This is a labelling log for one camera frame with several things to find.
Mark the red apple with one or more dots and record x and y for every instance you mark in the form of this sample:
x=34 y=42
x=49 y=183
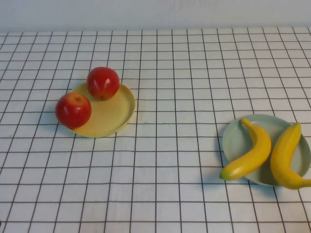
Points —
x=73 y=111
x=103 y=82

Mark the yellow banana green tip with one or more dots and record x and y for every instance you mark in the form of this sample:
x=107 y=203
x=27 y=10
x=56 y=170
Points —
x=255 y=155

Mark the yellow round plate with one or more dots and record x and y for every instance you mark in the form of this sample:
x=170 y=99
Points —
x=109 y=116

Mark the pale green round plate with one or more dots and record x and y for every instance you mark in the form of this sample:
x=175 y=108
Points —
x=273 y=128

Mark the white black-grid tablecloth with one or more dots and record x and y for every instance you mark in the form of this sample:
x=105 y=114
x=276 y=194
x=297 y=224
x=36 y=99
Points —
x=158 y=170

